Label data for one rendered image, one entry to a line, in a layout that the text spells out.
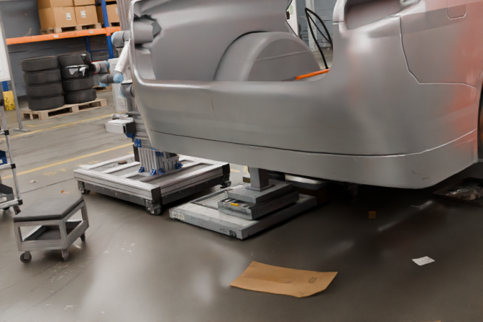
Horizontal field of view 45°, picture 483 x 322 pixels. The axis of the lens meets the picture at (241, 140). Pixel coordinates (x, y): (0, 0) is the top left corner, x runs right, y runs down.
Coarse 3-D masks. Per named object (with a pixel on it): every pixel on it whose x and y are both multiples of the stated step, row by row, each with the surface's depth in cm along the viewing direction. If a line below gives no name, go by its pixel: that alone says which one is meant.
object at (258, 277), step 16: (256, 272) 341; (272, 272) 339; (288, 272) 337; (304, 272) 335; (320, 272) 332; (336, 272) 325; (256, 288) 323; (272, 288) 320; (288, 288) 318; (304, 288) 317; (320, 288) 311
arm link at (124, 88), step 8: (120, 32) 460; (112, 40) 463; (120, 40) 459; (120, 48) 461; (128, 64) 467; (128, 72) 467; (128, 80) 468; (120, 88) 472; (128, 88) 467; (128, 96) 471
